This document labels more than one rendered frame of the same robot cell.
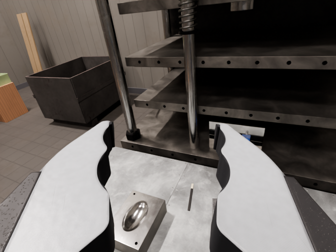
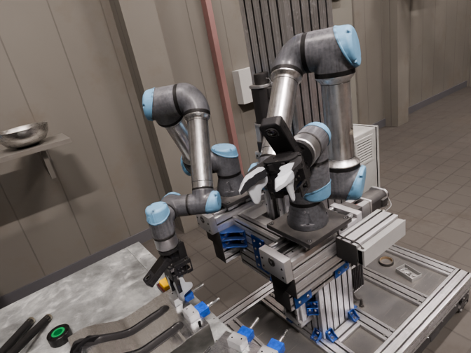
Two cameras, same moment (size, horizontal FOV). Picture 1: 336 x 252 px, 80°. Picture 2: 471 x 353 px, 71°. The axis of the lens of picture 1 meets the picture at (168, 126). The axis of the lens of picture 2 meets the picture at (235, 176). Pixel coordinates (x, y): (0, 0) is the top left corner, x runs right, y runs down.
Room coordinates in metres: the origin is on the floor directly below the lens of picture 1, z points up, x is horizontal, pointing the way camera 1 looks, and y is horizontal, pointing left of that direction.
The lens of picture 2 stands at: (0.58, 0.23, 1.69)
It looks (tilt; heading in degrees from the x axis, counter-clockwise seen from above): 21 degrees down; 209
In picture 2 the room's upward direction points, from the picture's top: 11 degrees counter-clockwise
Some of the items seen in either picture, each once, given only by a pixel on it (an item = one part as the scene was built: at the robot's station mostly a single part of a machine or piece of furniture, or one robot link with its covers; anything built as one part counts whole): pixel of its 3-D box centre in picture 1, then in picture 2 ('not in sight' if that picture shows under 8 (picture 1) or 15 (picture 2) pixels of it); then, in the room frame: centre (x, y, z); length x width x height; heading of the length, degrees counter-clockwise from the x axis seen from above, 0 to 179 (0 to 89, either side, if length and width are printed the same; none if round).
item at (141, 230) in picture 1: (136, 221); not in sight; (0.47, 0.16, 0.83); 0.20 x 0.15 x 0.07; 152
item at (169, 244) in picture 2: not in sight; (165, 240); (-0.14, -0.49, 1.13); 0.08 x 0.08 x 0.05
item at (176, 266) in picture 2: not in sight; (174, 260); (-0.14, -0.48, 1.05); 0.09 x 0.08 x 0.12; 152
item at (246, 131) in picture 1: (241, 116); not in sight; (1.07, -0.46, 0.87); 0.50 x 0.27 x 0.17; 152
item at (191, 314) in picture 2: not in sight; (204, 308); (-0.10, -0.38, 0.89); 0.13 x 0.05 x 0.05; 152
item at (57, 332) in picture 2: not in sight; (59, 335); (0.09, -0.92, 0.82); 0.08 x 0.08 x 0.04
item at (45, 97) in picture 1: (85, 89); not in sight; (3.36, 1.32, 0.41); 1.24 x 0.98 x 0.82; 151
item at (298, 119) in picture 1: (237, 86); not in sight; (1.21, -0.47, 1.01); 1.10 x 0.74 x 0.05; 62
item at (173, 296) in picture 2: not in sight; (188, 293); (-0.15, -0.47, 0.89); 0.13 x 0.05 x 0.05; 152
